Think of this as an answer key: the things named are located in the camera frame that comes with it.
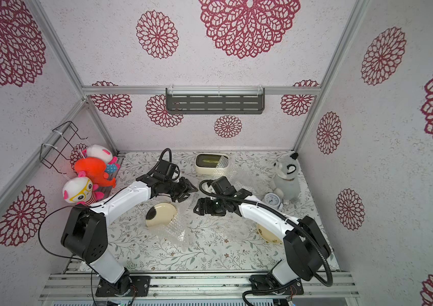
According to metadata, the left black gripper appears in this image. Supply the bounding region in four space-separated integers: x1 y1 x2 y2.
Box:
165 176 200 203

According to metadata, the cream dinner plate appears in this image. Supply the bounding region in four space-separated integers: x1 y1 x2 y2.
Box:
145 202 178 228
257 224 283 244

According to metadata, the bubble plate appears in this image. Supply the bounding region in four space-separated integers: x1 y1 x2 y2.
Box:
150 214 192 247

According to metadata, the bubble wrap sheet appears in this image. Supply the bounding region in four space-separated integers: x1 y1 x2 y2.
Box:
200 156 266 201

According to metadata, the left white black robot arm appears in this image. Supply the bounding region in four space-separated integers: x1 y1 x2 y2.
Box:
60 175 198 285

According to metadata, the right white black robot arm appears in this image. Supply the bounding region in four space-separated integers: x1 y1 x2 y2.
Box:
193 189 333 287

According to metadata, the cream box with dark lid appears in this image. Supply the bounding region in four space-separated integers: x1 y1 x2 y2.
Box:
194 153 230 175

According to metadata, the small white round clock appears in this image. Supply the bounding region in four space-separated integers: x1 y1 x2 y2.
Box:
263 193 282 210

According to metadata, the grey raccoon plush toy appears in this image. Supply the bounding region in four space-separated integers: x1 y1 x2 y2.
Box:
270 152 301 201

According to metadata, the red octopus plush toy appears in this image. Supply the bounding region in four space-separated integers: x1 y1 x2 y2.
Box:
74 157 116 188

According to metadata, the white pink plush top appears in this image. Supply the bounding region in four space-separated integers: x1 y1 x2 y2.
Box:
81 145 120 174

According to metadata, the white plush with yellow glasses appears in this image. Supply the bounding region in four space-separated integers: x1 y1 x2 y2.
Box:
62 172 104 206

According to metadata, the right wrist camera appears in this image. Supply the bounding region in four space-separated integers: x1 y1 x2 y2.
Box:
207 176 237 196

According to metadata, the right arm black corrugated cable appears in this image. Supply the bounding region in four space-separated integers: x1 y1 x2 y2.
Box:
199 178 334 306

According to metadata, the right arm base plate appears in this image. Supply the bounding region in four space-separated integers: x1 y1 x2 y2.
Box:
250 273 304 296

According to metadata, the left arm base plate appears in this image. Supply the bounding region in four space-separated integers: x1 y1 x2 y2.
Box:
95 275 151 297

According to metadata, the grey metal wall shelf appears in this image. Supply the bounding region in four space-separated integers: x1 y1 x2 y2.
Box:
165 87 266 115

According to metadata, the black wire wall basket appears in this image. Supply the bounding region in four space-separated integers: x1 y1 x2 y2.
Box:
39 121 88 175

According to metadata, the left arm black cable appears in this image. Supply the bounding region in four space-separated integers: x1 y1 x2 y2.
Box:
37 148 181 299

